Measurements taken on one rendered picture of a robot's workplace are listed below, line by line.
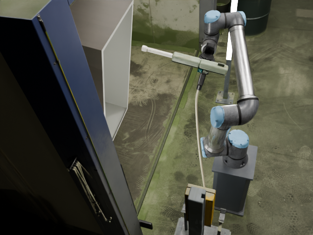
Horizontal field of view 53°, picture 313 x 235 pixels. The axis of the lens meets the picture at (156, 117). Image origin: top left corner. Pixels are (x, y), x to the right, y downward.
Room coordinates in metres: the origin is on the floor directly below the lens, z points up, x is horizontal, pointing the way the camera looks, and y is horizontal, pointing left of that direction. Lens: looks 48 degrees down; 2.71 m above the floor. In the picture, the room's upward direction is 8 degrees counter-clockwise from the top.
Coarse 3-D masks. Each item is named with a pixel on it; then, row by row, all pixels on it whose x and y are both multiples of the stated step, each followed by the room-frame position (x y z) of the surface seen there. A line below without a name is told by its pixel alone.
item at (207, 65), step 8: (144, 48) 1.44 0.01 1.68; (152, 48) 1.44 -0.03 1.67; (168, 56) 1.39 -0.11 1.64; (176, 56) 1.37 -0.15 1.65; (184, 56) 1.36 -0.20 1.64; (192, 56) 1.37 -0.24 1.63; (184, 64) 1.35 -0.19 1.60; (192, 64) 1.33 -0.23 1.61; (200, 64) 1.31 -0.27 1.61; (208, 64) 1.30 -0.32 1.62; (216, 64) 1.30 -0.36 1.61; (224, 64) 1.29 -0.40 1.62; (216, 72) 1.28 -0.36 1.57; (224, 72) 1.27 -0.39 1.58; (200, 80) 1.32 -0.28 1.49; (200, 88) 1.33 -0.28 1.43
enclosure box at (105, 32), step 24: (96, 0) 2.05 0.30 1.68; (120, 0) 2.06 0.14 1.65; (96, 24) 1.79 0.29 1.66; (120, 24) 2.14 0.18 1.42; (96, 48) 1.55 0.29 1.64; (120, 48) 2.16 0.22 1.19; (96, 72) 1.56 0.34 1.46; (120, 72) 2.18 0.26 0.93; (120, 96) 2.20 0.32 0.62; (120, 120) 2.03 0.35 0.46
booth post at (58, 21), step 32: (0, 0) 0.93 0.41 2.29; (32, 0) 0.90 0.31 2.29; (64, 0) 0.94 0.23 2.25; (0, 32) 0.84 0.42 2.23; (32, 32) 0.80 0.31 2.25; (64, 32) 0.89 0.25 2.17; (32, 64) 0.82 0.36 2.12; (64, 64) 0.84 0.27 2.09; (32, 96) 0.85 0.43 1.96; (64, 96) 0.79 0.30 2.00; (96, 96) 0.94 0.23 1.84; (64, 128) 0.82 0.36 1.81; (96, 128) 0.88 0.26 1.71; (64, 160) 0.86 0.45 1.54; (96, 160) 0.81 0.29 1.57; (96, 192) 0.82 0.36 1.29; (128, 192) 0.94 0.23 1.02; (128, 224) 0.85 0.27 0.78
